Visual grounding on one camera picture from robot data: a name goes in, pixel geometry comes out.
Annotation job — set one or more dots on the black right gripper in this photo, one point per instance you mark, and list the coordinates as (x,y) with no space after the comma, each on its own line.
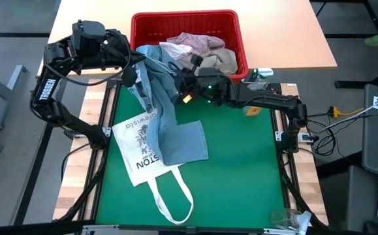
(208,85)

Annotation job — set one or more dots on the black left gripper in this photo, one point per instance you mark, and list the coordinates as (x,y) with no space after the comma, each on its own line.
(118,49)

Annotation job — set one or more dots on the light blue denim jeans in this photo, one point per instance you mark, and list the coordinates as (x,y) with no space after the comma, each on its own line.
(182,143)

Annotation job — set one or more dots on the white printed tote bag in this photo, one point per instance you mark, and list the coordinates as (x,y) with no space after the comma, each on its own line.
(133,153)

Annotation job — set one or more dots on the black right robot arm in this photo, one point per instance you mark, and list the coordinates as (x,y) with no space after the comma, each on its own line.
(267,98)

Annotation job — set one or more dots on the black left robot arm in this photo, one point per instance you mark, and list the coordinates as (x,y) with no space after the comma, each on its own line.
(46,89)

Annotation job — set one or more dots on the red plastic laundry basket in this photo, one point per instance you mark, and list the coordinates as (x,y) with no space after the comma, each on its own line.
(175,23)

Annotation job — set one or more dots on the pink garment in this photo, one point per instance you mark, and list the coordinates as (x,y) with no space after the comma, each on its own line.
(198,42)

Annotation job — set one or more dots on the white garment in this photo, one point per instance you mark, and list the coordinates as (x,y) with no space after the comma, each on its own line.
(175,50)

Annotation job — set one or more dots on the beige garment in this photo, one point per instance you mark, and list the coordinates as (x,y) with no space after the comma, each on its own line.
(221,60)

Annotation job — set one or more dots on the spray bottle with orange label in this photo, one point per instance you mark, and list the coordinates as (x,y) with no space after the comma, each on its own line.
(263,72)

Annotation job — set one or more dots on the light wooden desk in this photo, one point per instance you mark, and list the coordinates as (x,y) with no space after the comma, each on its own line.
(273,39)

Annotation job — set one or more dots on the green table mat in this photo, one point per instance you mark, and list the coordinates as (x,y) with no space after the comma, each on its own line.
(234,169)

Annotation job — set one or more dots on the white power strip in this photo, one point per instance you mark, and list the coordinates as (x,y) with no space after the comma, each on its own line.
(306,137)

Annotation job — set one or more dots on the grey metal table leg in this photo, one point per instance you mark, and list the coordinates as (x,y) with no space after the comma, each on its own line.
(2,94)

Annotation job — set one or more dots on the clear empty plastic bottle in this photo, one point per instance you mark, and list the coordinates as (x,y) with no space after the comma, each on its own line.
(286,218)

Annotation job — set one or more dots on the black computer mouse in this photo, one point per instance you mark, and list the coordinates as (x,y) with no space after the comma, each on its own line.
(373,228)

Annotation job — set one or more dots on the black metal table frame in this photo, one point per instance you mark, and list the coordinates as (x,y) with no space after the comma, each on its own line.
(275,125)

